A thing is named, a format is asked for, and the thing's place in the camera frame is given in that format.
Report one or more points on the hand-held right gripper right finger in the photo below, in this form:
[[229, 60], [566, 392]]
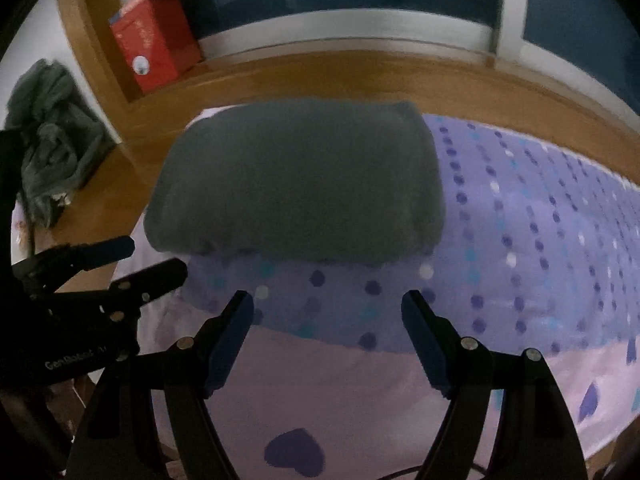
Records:
[[422, 345]]

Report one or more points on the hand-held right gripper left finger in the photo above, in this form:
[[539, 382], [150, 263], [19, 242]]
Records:
[[232, 340]]

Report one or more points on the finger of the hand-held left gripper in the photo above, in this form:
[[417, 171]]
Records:
[[145, 282], [80, 260]]

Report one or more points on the dark grey sweatshirt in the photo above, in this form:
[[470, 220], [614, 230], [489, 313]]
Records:
[[300, 185]]

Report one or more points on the purple pink dotted bed sheet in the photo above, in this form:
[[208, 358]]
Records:
[[500, 260]]

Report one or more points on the grey green hanging cloth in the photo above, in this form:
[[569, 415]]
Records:
[[50, 125]]

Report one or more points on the red cardboard box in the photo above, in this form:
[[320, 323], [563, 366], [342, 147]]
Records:
[[155, 40]]

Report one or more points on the wooden bed frame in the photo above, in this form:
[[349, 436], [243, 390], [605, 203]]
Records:
[[350, 75]]

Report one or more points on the white window frame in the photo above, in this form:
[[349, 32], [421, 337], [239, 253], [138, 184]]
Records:
[[350, 25]]

